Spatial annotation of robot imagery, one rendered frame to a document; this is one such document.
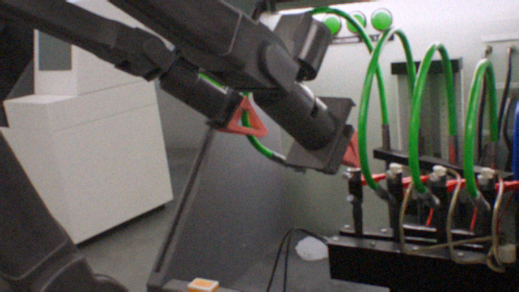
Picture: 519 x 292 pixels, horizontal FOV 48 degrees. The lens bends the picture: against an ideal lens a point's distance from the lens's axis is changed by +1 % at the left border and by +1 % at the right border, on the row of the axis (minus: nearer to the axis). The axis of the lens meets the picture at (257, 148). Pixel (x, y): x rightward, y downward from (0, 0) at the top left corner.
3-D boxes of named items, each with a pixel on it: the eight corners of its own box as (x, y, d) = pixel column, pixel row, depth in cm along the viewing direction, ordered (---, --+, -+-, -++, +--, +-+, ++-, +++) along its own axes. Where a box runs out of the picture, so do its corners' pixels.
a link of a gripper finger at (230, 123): (266, 120, 110) (225, 93, 108) (279, 117, 103) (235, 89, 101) (249, 151, 109) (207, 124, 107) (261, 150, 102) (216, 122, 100)
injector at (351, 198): (349, 274, 116) (340, 174, 111) (357, 263, 120) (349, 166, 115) (362, 276, 115) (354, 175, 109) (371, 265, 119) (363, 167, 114)
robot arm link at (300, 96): (240, 103, 68) (277, 103, 64) (261, 53, 70) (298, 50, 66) (273, 131, 72) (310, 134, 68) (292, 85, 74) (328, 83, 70)
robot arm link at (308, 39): (202, 66, 65) (262, 65, 59) (240, -16, 68) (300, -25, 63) (260, 120, 73) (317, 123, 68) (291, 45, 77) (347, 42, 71)
